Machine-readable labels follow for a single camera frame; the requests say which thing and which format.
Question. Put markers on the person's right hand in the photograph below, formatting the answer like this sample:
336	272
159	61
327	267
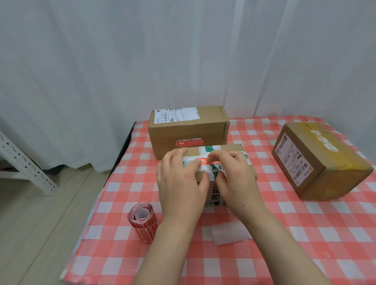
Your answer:
238	190

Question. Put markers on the person's left hand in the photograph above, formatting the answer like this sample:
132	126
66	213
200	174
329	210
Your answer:
179	190

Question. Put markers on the person's right thumb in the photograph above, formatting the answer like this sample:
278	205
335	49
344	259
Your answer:
218	182

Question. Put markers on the person's left thumb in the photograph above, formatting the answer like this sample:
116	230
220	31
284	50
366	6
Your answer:
204	183

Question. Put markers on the small box with green-white tape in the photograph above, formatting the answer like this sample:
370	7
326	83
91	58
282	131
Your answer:
216	197

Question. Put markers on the red rectangular sticker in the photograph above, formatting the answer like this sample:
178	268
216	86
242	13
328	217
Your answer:
202	160

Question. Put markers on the person's left forearm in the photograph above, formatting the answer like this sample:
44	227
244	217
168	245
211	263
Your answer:
164	252

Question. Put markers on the person's right forearm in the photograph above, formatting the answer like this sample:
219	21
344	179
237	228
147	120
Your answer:
279	252

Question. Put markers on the white backing paper piece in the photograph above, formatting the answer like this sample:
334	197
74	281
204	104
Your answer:
230	233

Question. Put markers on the long cardboard box white label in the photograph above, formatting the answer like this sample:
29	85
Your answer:
191	129

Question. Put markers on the roll of red stickers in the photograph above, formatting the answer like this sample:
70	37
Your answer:
144	223

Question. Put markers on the red white checkered tablecloth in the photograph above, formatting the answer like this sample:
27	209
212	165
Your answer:
293	240

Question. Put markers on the cardboard box with yellow tape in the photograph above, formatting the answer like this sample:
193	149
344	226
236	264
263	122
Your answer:
323	170

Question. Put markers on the white curtain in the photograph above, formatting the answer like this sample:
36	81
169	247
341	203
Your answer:
117	64

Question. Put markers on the white perforated metal rack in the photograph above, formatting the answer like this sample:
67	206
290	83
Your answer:
26	167

